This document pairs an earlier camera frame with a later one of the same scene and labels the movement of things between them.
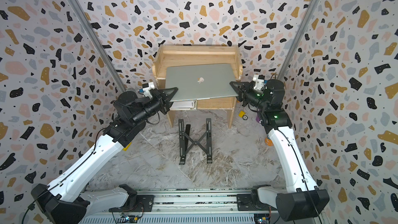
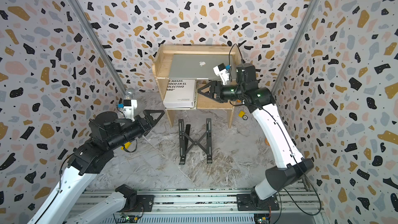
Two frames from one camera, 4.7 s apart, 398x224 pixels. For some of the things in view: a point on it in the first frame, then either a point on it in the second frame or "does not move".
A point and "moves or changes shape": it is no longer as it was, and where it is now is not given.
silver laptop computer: x=200 y=82 moves or changes shape
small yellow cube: x=241 y=113 does not move
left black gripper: x=163 y=100 to x=145 y=129
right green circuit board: x=261 y=218 does not move
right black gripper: x=242 y=94 to x=217 y=87
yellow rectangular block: x=127 y=146 does not move
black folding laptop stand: x=184 y=139 does not move
